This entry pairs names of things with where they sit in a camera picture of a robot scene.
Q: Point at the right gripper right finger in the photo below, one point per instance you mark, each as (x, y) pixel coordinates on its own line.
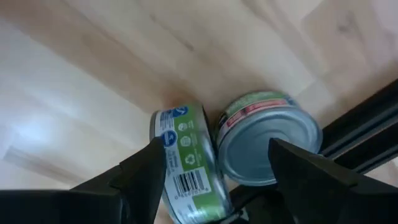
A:
(311, 193)

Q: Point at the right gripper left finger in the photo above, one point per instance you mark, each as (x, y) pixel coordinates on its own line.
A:
(143, 180)

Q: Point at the silver can green white label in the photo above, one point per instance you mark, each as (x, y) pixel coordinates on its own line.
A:
(192, 155)

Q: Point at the silver can green red label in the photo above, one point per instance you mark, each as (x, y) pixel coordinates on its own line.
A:
(248, 149)

